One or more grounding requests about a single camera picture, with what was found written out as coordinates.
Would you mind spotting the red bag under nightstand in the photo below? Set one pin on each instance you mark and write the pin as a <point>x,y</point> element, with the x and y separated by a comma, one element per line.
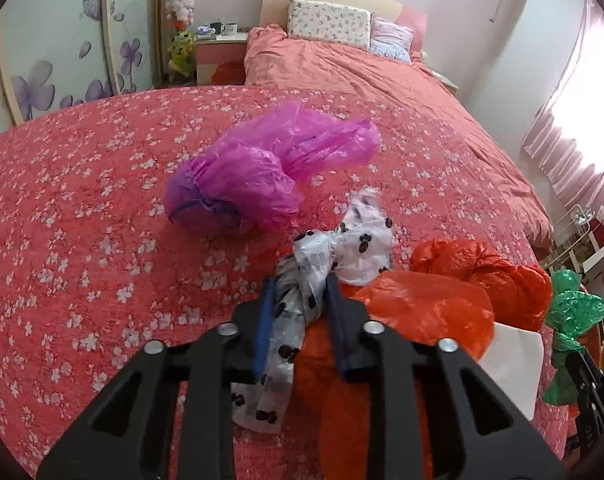
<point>229,72</point>

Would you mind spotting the large orange plastic bag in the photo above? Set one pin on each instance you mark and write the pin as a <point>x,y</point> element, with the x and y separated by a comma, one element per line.
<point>432,310</point>

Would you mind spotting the white mug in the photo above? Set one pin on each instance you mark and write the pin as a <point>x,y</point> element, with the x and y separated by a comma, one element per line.
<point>229,28</point>

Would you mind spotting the red floral blanket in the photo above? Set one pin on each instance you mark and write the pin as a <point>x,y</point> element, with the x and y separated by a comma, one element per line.
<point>82,235</point>

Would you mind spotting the green plastic bag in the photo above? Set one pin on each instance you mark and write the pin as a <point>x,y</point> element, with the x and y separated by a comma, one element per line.
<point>574,315</point>

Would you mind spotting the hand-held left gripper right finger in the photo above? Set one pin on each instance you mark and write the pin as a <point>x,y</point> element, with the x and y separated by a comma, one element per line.
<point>347,330</point>

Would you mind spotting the purple plastic bag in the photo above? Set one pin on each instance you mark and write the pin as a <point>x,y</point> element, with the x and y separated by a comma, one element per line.
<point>252,175</point>

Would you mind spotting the black spotted clear plastic bag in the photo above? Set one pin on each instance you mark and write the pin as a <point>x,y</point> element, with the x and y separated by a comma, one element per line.
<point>362,245</point>

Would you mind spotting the floral white pillow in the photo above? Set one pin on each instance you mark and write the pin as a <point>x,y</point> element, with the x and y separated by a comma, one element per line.
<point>329,22</point>

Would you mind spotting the pink curtain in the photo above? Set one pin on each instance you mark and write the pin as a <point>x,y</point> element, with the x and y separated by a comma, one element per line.
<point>582,110</point>

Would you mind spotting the white plastic bag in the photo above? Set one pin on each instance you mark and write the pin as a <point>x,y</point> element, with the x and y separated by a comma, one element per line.
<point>517,365</point>

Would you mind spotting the pink nightstand with mugs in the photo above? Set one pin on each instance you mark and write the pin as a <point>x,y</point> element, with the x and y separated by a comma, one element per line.
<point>222,52</point>

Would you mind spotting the knotted red plastic bag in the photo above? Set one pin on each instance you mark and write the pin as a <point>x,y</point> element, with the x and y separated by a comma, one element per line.
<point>502,275</point>

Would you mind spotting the bed with salmon duvet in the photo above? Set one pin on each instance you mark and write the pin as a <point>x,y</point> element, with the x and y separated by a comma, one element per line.
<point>407,110</point>

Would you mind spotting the striped lilac pillow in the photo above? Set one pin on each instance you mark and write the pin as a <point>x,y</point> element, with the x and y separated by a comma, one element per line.
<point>392,40</point>

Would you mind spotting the wardrobe with purple flowers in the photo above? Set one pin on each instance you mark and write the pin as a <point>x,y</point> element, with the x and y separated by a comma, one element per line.
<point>57,45</point>

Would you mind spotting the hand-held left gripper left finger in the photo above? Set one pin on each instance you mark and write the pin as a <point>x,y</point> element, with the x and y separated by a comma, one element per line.
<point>264,330</point>

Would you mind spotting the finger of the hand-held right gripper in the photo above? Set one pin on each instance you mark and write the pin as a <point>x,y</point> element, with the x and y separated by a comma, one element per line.
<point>592,405</point>

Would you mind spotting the dark mug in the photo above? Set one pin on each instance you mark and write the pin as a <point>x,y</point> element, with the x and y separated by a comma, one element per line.
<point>215,28</point>

